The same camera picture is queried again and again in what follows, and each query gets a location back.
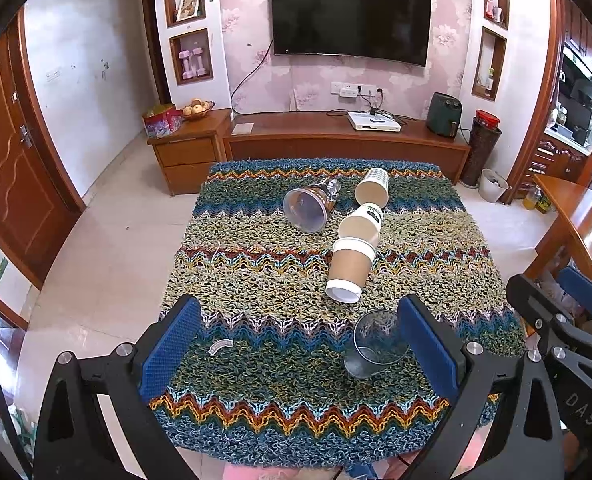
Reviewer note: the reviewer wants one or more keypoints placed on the white bucket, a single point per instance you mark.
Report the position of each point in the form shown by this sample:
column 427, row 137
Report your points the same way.
column 493, row 186

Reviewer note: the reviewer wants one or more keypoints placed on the multicolour knitted blanket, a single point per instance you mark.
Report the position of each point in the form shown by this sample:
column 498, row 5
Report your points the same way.
column 256, row 260

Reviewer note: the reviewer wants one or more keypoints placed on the clear cup with brown print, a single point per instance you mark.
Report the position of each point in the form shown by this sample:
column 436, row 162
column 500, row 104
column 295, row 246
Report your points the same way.
column 308, row 205

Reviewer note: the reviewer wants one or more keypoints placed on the wooden drawer cabinet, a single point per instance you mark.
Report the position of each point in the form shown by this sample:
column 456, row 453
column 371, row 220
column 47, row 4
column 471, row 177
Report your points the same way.
column 188, row 155

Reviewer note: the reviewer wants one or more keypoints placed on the brown wooden door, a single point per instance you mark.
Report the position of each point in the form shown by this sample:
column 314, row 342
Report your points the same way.
column 11, row 185

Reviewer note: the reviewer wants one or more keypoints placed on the picture frame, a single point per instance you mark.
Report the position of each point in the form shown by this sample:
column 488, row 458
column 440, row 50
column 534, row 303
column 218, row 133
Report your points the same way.
column 188, row 6

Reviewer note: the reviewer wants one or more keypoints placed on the black flat television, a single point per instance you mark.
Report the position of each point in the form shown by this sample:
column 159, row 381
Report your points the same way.
column 351, row 15

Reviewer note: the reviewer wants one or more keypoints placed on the tall black cylindrical bin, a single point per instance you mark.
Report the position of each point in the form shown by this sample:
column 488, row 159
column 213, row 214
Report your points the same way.
column 479, row 155

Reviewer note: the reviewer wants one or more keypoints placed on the pink dumbbell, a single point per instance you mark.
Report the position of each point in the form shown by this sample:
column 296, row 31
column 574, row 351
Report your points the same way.
column 202, row 62
column 185, row 65

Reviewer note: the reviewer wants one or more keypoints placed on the white paper sheet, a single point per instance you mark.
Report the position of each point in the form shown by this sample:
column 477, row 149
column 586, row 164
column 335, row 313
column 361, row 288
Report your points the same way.
column 244, row 128

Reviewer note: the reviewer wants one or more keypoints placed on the small white label strip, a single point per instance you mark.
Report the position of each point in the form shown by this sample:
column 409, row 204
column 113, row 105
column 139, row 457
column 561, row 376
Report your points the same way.
column 221, row 345

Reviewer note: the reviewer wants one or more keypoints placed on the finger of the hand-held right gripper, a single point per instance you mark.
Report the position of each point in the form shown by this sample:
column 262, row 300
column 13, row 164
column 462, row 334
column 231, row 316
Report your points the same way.
column 535, row 302
column 585, row 292

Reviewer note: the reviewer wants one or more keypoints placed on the white wall switch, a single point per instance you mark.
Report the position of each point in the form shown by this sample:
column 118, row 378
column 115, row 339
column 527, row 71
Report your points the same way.
column 53, row 75

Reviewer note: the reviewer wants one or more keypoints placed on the white paper cup green logo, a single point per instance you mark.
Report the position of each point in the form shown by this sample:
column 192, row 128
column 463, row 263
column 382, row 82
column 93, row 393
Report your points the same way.
column 360, row 225

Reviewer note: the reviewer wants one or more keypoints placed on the brown sleeved paper cup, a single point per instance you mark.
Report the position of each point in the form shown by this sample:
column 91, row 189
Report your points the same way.
column 348, row 267

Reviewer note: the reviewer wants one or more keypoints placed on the white set-top box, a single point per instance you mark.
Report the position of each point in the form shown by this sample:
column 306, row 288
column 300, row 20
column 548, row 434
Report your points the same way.
column 373, row 121

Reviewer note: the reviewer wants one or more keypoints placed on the wooden dining table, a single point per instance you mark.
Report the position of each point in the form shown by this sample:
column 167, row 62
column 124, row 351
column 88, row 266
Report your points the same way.
column 580, row 225

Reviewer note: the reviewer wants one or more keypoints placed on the clear plastic cup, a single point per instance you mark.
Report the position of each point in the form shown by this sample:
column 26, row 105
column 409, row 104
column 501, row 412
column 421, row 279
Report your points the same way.
column 375, row 345

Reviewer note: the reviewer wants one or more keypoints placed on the white wall socket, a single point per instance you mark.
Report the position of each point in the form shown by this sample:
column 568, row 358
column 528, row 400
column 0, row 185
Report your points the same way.
column 344, row 89

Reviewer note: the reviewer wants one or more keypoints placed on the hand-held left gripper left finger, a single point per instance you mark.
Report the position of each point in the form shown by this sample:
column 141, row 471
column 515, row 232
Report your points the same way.
column 172, row 347

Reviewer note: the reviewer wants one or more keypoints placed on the long wooden television cabinet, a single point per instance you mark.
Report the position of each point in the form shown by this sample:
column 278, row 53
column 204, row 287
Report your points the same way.
column 346, row 147

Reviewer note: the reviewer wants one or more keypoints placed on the fruit basket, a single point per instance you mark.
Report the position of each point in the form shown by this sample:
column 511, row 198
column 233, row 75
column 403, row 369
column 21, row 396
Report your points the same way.
column 198, row 109

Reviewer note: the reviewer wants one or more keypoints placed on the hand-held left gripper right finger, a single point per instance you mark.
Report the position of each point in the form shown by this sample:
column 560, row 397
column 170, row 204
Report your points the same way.
column 428, row 347

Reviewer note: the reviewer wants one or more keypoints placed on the colourful round tin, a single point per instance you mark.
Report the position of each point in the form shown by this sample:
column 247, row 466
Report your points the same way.
column 162, row 121

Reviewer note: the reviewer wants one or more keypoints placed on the white patterned paper cup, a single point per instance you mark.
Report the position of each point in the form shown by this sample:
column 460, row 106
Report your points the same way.
column 372, row 187

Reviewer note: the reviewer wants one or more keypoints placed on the dark green air fryer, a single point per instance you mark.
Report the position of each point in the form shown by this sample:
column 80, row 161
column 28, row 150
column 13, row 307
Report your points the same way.
column 444, row 112

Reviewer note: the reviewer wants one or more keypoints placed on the yellow oil bottle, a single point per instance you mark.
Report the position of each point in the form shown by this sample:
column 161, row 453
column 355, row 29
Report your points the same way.
column 530, row 199
column 543, row 204

